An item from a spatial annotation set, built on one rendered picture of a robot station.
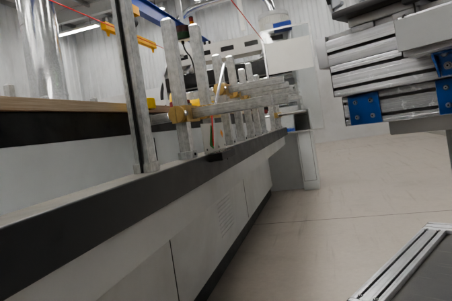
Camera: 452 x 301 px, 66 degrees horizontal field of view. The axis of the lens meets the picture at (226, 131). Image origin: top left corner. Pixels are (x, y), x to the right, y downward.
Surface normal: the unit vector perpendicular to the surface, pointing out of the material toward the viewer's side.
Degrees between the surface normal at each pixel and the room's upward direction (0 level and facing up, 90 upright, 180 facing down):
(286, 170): 90
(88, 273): 90
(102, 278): 90
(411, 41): 90
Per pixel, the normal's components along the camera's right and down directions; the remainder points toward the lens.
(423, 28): -0.71, 0.11
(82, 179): 0.95, -0.15
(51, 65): 0.64, -0.09
